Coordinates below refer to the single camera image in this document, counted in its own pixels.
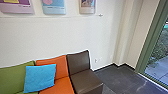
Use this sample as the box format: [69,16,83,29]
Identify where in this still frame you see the cyan square cushion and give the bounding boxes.
[22,63,57,94]

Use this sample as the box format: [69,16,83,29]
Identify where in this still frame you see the wall poster with blue picture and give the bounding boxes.
[41,0,67,16]

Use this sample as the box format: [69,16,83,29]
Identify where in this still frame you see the wall poster with pink picture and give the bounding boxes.
[79,0,97,15]

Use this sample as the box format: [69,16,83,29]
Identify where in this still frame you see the wall poster with purple picture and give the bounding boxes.
[0,0,35,15]

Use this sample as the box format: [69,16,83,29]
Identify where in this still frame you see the brown sofa seat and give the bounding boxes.
[65,49,105,94]

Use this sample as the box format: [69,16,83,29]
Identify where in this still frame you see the green framed glass wall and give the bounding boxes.
[134,0,168,91]

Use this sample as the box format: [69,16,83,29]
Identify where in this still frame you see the orange sofa seat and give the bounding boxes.
[35,54,76,94]

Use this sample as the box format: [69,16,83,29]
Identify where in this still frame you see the white double wall socket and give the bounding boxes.
[94,57,102,63]

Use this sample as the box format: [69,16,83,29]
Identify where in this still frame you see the green sofa seat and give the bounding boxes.
[0,60,38,94]

